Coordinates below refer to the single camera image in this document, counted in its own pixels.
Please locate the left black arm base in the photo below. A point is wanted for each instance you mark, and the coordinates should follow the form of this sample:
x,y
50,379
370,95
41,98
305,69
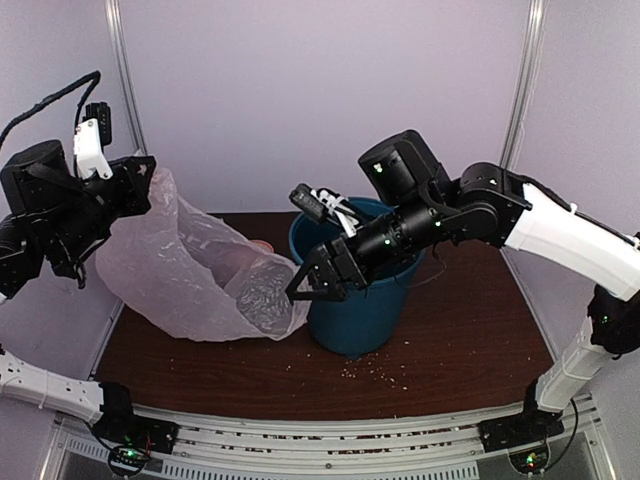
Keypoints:
x,y
129,438

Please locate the aluminium front rail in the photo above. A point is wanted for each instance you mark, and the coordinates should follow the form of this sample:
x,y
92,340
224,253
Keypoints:
x,y
444,446

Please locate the aluminium frame post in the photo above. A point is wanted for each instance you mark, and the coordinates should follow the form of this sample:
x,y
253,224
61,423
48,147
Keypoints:
x,y
529,65
118,41

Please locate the pink plastic trash bag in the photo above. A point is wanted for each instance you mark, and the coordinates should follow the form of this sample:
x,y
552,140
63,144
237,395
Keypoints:
x,y
194,276

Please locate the left aluminium frame post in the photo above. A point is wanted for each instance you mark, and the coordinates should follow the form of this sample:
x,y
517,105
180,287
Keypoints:
x,y
118,41

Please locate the right aluminium frame post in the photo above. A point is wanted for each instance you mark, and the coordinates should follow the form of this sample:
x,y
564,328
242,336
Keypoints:
x,y
529,65

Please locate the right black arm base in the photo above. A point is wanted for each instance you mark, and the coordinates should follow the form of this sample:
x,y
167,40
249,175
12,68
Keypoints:
x,y
525,435

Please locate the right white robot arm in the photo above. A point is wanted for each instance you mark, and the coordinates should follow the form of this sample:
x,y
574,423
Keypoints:
x,y
501,209

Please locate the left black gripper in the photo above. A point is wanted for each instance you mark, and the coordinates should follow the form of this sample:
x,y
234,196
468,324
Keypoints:
x,y
134,184

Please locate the red patterned white bowl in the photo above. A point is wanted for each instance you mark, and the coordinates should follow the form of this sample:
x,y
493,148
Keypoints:
x,y
263,244

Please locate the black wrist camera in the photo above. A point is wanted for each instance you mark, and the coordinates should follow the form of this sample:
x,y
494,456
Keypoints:
x,y
323,205
90,138

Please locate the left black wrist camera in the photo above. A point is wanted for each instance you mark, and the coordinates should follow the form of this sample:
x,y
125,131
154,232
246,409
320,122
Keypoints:
x,y
90,138

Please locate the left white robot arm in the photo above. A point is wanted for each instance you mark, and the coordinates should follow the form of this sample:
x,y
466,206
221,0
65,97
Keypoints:
x,y
51,334

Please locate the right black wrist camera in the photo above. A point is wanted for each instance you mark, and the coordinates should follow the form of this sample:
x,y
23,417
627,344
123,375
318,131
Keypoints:
x,y
323,205

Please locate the blue plastic trash bin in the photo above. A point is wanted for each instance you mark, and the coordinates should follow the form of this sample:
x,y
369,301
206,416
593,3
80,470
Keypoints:
x,y
368,318

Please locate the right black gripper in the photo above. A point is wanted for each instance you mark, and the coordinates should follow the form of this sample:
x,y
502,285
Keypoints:
x,y
324,261

